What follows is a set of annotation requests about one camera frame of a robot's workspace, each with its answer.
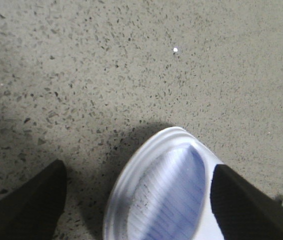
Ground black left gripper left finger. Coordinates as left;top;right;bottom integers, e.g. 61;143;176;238
0;160;67;240

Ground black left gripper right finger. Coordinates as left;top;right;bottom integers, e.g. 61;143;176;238
210;164;283;240

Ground light blue slipper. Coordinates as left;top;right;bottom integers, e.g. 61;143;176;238
102;126;224;240

